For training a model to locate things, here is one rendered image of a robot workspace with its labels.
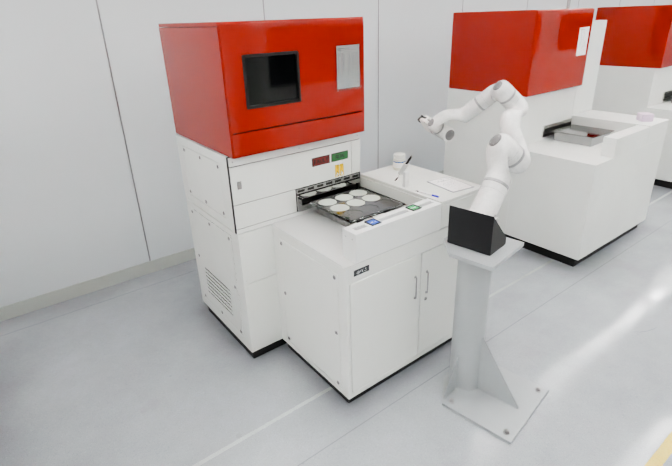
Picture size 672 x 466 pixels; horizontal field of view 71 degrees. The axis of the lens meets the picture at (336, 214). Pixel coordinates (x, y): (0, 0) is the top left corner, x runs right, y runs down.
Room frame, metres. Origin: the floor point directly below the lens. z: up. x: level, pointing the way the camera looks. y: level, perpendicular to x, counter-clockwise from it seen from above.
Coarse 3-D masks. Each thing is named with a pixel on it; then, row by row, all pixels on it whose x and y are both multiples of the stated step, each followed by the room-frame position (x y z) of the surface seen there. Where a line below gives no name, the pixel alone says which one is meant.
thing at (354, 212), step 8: (344, 192) 2.52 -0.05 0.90; (368, 192) 2.51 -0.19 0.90; (336, 200) 2.40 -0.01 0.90; (376, 200) 2.38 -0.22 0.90; (384, 200) 2.38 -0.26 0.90; (392, 200) 2.37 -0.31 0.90; (328, 208) 2.29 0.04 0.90; (352, 208) 2.28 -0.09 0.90; (360, 208) 2.28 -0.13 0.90; (368, 208) 2.27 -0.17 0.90; (376, 208) 2.27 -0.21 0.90; (384, 208) 2.26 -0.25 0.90; (344, 216) 2.18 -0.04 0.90; (352, 216) 2.17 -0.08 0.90; (360, 216) 2.17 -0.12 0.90
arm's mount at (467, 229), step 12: (456, 216) 1.98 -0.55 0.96; (468, 216) 1.94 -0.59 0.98; (480, 216) 1.90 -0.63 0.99; (492, 216) 1.86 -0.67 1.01; (456, 228) 1.98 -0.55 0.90; (468, 228) 1.94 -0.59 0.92; (480, 228) 1.90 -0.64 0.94; (492, 228) 1.86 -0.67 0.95; (456, 240) 1.97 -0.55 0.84; (468, 240) 1.93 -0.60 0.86; (480, 240) 1.89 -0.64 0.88; (492, 240) 1.86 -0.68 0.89; (504, 240) 1.95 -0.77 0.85; (480, 252) 1.89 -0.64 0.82; (492, 252) 1.87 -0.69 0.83
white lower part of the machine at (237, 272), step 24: (192, 216) 2.68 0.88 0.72; (216, 240) 2.41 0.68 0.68; (240, 240) 2.18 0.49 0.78; (264, 240) 2.26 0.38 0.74; (216, 264) 2.45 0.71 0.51; (240, 264) 2.18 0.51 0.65; (264, 264) 2.25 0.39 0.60; (216, 288) 2.52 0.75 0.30; (240, 288) 2.21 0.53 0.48; (264, 288) 2.25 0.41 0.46; (216, 312) 2.55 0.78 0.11; (240, 312) 2.25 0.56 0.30; (264, 312) 2.24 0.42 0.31; (240, 336) 2.28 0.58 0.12; (264, 336) 2.23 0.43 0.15
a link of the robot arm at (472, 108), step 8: (472, 104) 2.66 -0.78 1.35; (440, 112) 2.72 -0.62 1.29; (448, 112) 2.69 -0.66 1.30; (456, 112) 2.69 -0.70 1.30; (464, 112) 2.67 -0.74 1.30; (472, 112) 2.65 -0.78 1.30; (480, 112) 2.66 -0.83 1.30; (432, 120) 2.72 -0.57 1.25; (440, 120) 2.68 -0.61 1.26; (448, 120) 2.67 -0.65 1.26; (456, 120) 2.68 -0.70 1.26; (464, 120) 2.67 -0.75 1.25; (432, 128) 2.70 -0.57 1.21; (440, 128) 2.71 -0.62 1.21
